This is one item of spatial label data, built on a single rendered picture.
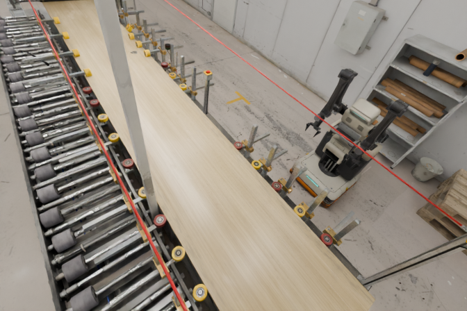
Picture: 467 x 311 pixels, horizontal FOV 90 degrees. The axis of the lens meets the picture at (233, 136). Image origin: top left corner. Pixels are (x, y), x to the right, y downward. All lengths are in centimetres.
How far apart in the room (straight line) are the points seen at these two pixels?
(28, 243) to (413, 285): 372
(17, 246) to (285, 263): 238
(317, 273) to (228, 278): 56
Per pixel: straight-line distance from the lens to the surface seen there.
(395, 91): 376
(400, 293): 320
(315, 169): 303
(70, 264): 180
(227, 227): 169
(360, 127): 239
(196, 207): 173
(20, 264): 294
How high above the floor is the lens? 246
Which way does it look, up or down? 46 degrees down
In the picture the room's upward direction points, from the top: 12 degrees clockwise
